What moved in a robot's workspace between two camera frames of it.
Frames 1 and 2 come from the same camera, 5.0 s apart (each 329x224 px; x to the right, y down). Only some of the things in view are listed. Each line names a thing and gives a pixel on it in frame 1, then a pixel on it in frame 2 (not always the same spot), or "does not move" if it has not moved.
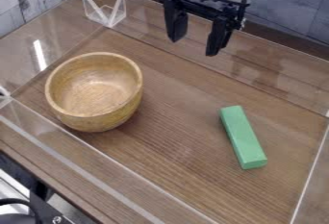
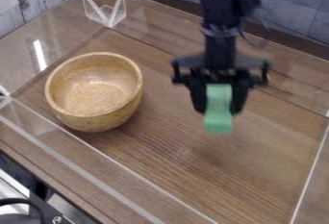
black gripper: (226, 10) to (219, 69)
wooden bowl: (93, 89) does not move
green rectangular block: (246, 142) to (216, 118)
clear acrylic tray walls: (210, 136) does not move
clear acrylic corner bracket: (105, 14) does not move
